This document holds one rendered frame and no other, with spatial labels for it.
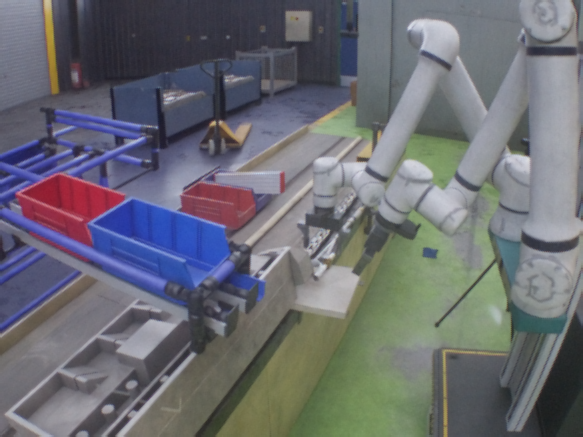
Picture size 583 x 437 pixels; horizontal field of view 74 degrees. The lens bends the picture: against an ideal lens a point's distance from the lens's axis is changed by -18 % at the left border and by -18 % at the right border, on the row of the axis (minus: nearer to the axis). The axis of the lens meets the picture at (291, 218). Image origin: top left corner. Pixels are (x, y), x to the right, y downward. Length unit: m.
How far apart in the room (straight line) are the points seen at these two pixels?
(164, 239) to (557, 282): 0.95
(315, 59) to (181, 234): 10.08
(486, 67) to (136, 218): 6.05
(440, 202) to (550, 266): 0.33
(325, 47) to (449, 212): 9.91
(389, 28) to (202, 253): 6.01
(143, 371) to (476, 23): 6.25
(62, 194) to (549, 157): 1.29
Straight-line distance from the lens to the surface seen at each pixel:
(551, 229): 1.09
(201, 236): 1.09
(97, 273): 1.18
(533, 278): 1.12
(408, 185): 1.18
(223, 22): 12.12
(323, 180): 1.60
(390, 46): 6.87
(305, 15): 10.83
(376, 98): 7.01
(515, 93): 1.19
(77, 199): 1.36
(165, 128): 6.29
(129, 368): 1.27
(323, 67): 11.05
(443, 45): 1.47
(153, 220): 1.16
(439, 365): 2.18
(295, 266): 1.60
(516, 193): 1.71
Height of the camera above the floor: 1.78
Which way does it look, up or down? 26 degrees down
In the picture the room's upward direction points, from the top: straight up
